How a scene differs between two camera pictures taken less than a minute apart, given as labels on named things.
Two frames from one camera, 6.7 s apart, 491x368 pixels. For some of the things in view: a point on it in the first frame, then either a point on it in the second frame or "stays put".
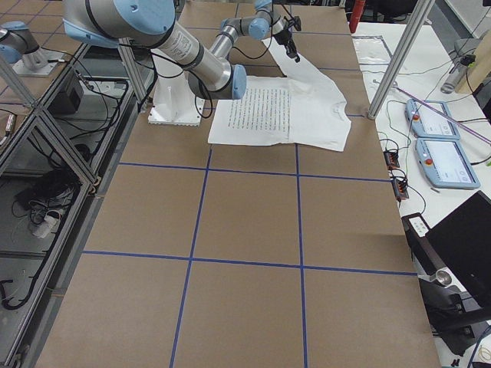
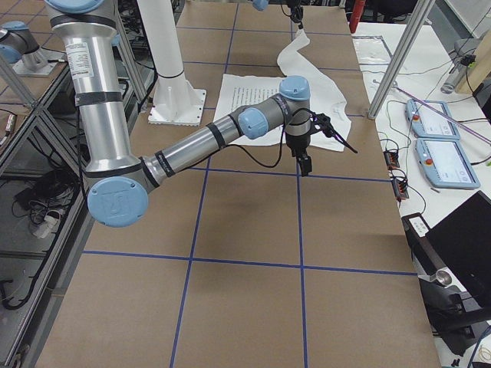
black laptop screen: x=463 y=239 stays put
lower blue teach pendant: x=446 y=163 stays put
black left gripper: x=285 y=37 to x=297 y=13
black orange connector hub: x=391 y=159 stays put
